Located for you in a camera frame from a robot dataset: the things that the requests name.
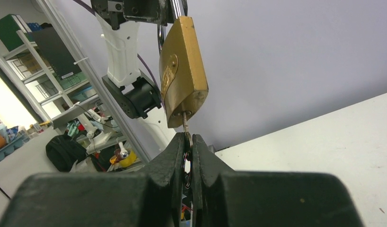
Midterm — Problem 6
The metal shelf rack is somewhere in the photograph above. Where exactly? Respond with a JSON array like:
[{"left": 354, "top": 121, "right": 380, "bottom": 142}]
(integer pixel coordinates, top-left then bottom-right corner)
[{"left": 0, "top": 14, "right": 114, "bottom": 141}]

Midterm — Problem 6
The black bag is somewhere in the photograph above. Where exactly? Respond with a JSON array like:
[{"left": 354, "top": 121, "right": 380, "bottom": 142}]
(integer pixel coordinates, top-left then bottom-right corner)
[{"left": 45, "top": 134, "right": 87, "bottom": 172}]

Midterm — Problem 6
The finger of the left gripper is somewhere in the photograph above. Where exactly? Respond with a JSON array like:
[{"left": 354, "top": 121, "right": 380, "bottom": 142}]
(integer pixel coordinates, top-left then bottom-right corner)
[{"left": 123, "top": 0, "right": 174, "bottom": 25}]

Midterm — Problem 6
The silver key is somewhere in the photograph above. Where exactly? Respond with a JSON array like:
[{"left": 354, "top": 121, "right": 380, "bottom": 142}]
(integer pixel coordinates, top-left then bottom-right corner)
[{"left": 182, "top": 112, "right": 193, "bottom": 189}]

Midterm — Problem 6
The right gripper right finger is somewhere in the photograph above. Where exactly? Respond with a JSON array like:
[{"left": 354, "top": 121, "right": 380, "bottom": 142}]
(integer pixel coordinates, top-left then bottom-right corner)
[{"left": 192, "top": 135, "right": 363, "bottom": 227}]

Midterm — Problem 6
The aluminium frame post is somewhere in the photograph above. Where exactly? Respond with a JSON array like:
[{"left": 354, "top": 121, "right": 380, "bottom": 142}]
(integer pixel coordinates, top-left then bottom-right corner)
[{"left": 37, "top": 0, "right": 151, "bottom": 163}]

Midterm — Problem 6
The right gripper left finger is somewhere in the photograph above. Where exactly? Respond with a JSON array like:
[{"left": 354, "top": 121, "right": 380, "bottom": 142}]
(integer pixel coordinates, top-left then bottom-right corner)
[{"left": 0, "top": 133, "right": 185, "bottom": 227}]

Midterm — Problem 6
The brass padlock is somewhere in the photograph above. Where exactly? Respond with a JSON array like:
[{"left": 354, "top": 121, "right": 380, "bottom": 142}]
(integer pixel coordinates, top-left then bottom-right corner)
[{"left": 159, "top": 0, "right": 209, "bottom": 128}]

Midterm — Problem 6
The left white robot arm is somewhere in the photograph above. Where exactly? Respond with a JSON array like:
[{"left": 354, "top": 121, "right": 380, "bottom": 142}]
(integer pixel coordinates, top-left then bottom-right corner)
[{"left": 91, "top": 0, "right": 174, "bottom": 119}]

